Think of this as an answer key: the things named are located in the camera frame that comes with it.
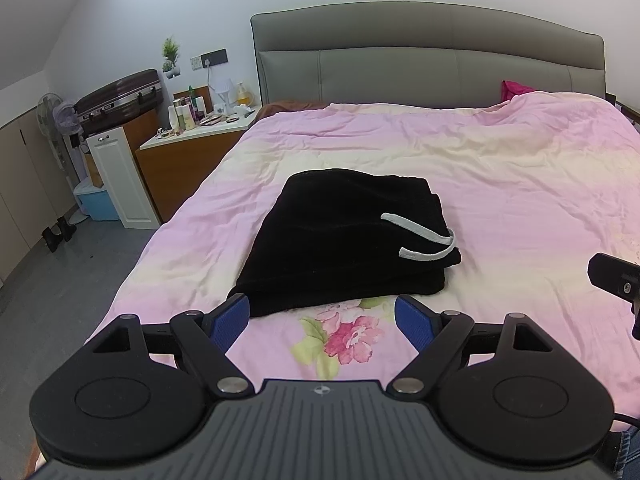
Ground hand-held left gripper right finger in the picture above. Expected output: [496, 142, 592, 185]
[387, 294, 556, 398]

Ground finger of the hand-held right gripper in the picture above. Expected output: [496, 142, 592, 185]
[587, 252, 640, 342]

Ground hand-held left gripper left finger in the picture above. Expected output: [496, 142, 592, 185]
[85, 294, 251, 398]

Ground black pants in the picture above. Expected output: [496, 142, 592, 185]
[227, 170, 462, 319]

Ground pink floral duvet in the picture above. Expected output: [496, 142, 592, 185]
[84, 91, 640, 428]

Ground wooden nightstand with white top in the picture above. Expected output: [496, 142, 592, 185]
[135, 104, 263, 224]

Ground wooden bedside table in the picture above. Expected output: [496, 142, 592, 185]
[606, 92, 640, 134]

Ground blue storage box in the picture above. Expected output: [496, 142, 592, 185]
[73, 177, 121, 222]

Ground person's jeans leg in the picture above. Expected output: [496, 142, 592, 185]
[611, 427, 640, 480]

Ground white narrow cabinet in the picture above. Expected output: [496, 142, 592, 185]
[84, 125, 161, 230]

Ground magenta pillow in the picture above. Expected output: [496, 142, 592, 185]
[501, 80, 537, 106]

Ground brown wooden cabinet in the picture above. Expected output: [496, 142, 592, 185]
[82, 108, 162, 181]

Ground brown pillow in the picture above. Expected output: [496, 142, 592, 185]
[254, 98, 332, 124]

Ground small white table lamp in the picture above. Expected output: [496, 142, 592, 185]
[214, 77, 235, 112]

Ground beige built-in wardrobe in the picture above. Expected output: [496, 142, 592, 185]
[0, 104, 77, 283]

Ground brown suitcase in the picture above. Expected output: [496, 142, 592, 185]
[73, 69, 164, 124]

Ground grey padded headboard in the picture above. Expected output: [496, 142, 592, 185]
[250, 2, 606, 109]

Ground white standing fan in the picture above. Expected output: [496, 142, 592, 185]
[35, 92, 84, 223]

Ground potted green plant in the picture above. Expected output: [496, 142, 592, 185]
[160, 36, 180, 79]

